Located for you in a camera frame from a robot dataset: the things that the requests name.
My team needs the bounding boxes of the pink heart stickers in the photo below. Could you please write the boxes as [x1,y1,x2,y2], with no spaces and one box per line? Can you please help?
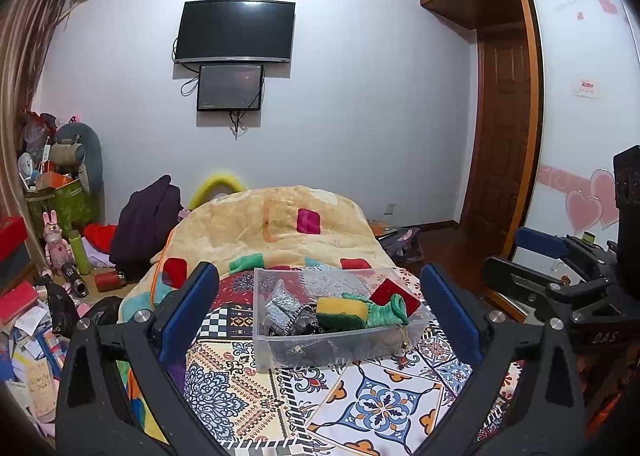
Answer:
[537,163,622,235]

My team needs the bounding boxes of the backpack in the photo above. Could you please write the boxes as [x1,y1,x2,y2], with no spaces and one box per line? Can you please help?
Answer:
[380,228,426,265]

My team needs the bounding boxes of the beige patchwork blanket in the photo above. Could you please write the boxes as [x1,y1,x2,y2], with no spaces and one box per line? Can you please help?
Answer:
[117,184,401,327]

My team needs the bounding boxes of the red cloth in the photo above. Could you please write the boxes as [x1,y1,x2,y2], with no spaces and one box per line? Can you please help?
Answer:
[82,223,119,255]

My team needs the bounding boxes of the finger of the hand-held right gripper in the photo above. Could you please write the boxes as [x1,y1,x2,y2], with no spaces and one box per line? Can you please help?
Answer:
[514,227,623,282]
[481,256,603,319]

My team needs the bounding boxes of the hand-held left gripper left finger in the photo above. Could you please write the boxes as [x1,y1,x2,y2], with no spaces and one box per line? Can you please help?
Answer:
[55,261,228,456]

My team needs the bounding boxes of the pile of papers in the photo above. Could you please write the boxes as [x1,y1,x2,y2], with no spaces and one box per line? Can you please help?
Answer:
[0,311,71,437]

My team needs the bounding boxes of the pink rabbit toy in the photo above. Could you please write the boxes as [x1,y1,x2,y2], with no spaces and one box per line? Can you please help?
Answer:
[42,211,71,278]

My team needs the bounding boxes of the striped brown curtain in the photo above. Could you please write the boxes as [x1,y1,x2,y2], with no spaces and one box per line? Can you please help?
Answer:
[0,0,82,257]

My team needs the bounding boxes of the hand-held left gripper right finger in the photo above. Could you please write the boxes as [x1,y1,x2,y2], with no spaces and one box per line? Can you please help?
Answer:
[415,263,601,456]

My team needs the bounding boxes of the red box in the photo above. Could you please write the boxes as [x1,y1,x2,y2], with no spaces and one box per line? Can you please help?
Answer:
[0,216,27,262]

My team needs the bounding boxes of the grey plush toy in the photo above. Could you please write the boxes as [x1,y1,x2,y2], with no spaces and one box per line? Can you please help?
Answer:
[52,122,104,197]

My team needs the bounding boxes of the black plastic bag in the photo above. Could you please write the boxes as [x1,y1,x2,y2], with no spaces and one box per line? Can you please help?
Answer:
[37,276,124,338]

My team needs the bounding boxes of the wooden door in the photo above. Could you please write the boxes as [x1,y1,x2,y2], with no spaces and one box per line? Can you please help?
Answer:
[462,31,534,262]

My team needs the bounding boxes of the clear plastic storage box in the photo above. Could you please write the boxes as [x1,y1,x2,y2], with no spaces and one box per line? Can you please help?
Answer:
[252,267,436,371]

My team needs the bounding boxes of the large wall television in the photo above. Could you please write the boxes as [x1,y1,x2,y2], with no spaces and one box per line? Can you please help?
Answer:
[173,0,296,65]

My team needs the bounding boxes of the patterned bed sheet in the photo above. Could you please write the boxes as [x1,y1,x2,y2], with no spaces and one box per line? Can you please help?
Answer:
[115,266,526,456]

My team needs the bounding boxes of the green bottle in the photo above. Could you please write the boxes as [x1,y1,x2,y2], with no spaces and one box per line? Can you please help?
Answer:
[67,230,94,275]

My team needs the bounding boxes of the green cardboard box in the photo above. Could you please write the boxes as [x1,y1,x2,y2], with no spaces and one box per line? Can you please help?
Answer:
[25,179,99,237]

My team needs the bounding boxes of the white sliding wardrobe door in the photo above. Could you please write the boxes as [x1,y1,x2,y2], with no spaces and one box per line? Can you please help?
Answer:
[505,0,640,287]

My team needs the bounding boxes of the black quilted chain bag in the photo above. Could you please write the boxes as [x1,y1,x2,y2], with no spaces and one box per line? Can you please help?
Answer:
[272,303,362,367]

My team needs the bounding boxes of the dark purple jacket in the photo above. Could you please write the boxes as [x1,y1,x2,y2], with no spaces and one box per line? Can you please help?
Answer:
[109,175,184,282]

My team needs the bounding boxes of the small white fan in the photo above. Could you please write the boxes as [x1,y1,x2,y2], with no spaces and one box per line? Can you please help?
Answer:
[18,156,39,187]

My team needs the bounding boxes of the red book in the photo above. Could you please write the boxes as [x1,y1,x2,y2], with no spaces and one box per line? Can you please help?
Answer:
[0,281,41,327]

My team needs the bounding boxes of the black flashlight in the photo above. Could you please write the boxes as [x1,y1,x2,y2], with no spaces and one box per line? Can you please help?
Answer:
[60,261,89,298]

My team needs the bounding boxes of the silver glitter pouch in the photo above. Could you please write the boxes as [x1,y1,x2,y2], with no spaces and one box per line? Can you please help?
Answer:
[263,280,304,337]

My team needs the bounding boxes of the small wall monitor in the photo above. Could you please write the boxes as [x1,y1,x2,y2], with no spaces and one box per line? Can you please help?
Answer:
[196,64,264,112]

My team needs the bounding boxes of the red velvet pouch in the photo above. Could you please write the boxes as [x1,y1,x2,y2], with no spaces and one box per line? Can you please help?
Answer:
[370,277,422,320]

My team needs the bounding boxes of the yellow green sponge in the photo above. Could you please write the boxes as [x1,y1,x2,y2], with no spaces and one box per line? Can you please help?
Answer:
[316,297,370,330]

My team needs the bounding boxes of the red can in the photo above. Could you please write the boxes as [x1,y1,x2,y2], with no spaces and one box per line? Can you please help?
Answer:
[95,270,126,293]

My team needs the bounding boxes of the yellow fluffy ring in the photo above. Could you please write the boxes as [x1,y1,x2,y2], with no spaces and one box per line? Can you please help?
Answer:
[187,171,249,210]

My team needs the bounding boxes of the green knitted sock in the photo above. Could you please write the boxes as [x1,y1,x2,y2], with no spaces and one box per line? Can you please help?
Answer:
[342,292,409,330]

